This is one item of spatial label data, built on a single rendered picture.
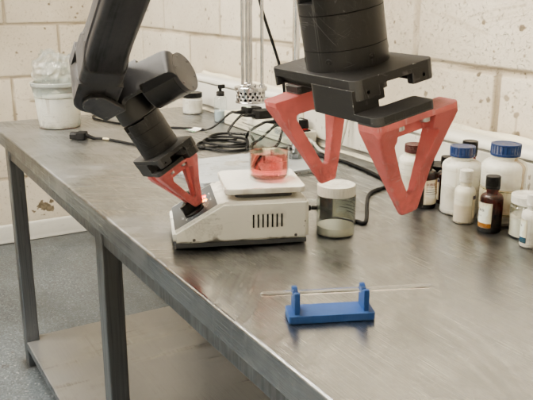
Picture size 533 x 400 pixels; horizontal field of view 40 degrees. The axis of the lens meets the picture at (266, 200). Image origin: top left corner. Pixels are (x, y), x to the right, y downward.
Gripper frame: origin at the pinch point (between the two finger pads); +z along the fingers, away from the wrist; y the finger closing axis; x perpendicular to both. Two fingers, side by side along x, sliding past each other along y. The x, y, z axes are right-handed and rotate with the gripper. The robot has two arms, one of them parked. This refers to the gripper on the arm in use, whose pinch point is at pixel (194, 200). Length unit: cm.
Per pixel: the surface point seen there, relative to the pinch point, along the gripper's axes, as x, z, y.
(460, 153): -39.5, 18.8, -10.2
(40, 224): -13, 36, 248
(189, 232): 4.1, 2.6, -2.6
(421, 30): -65, 6, 15
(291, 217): -8.3, 8.9, -8.0
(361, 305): 0.6, 13.0, -31.7
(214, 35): -72, -6, 111
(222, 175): -7.0, 0.4, 2.8
